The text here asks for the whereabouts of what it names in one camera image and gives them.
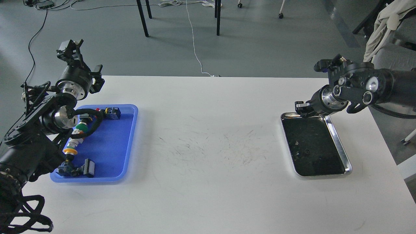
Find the white orange selector switch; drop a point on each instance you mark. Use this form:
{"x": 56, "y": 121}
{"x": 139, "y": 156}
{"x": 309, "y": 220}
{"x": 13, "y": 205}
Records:
{"x": 73, "y": 143}

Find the grey office chair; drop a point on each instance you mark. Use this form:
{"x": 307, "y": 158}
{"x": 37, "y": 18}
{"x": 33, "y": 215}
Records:
{"x": 398, "y": 52}

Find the black table leg right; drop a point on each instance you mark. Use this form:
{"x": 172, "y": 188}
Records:
{"x": 217, "y": 10}

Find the yellow push button switch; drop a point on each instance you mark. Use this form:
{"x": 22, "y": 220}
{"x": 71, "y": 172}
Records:
{"x": 67, "y": 168}

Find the beige cloth on chair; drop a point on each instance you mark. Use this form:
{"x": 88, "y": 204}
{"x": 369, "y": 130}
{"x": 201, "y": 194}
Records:
{"x": 387, "y": 21}

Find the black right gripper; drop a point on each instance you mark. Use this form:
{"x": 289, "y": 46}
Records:
{"x": 322, "y": 103}

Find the blue plastic tray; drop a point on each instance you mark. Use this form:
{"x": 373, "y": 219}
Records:
{"x": 109, "y": 148}

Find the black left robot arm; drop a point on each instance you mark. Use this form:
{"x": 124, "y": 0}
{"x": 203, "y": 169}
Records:
{"x": 36, "y": 144}

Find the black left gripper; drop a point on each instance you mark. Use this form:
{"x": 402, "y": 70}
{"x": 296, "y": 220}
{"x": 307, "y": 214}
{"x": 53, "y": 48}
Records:
{"x": 74, "y": 80}

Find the black contact block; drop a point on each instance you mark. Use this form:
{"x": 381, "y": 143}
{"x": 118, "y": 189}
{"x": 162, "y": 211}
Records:
{"x": 88, "y": 169}

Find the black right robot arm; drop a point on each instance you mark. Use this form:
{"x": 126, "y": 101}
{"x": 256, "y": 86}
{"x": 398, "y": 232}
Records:
{"x": 353, "y": 86}

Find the green push button switch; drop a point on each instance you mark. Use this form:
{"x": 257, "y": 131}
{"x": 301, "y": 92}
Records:
{"x": 82, "y": 126}

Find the black table leg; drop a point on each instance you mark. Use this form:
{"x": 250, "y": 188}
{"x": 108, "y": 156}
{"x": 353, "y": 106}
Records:
{"x": 217, "y": 10}
{"x": 142, "y": 16}

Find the silver metal tray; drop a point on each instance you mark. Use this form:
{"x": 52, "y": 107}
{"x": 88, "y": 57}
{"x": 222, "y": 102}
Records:
{"x": 317, "y": 134}

